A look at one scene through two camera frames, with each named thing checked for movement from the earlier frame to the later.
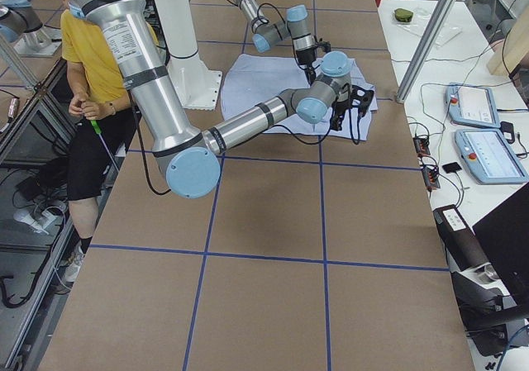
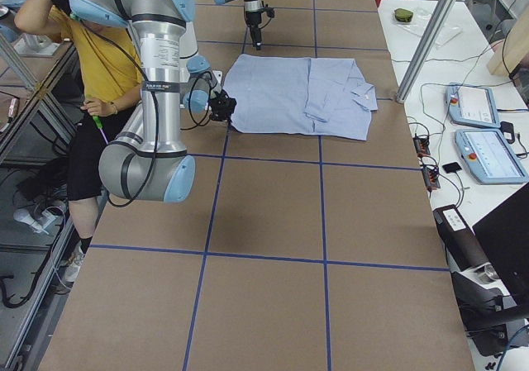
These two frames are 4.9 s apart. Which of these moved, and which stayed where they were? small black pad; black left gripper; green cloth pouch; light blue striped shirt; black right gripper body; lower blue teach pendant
Moved: black left gripper; black right gripper body
Stayed: small black pad; light blue striped shirt; lower blue teach pendant; green cloth pouch
